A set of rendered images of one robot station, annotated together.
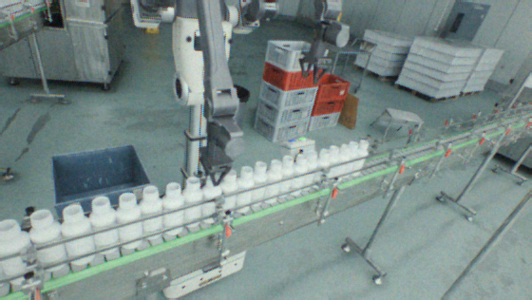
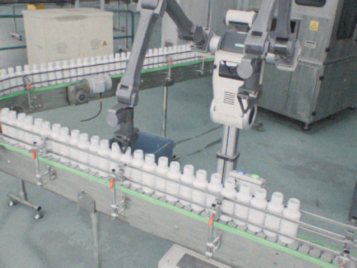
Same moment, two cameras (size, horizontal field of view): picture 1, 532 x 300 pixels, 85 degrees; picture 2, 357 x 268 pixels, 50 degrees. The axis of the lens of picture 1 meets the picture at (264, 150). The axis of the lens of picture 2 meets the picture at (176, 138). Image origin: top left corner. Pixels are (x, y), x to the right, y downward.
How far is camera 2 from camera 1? 1.34 m
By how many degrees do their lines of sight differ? 59
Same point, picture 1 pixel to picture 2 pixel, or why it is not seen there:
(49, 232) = (55, 134)
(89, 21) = (311, 61)
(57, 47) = (278, 81)
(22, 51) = not seen: hidden behind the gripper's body
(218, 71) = (126, 74)
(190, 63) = (215, 85)
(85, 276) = (58, 166)
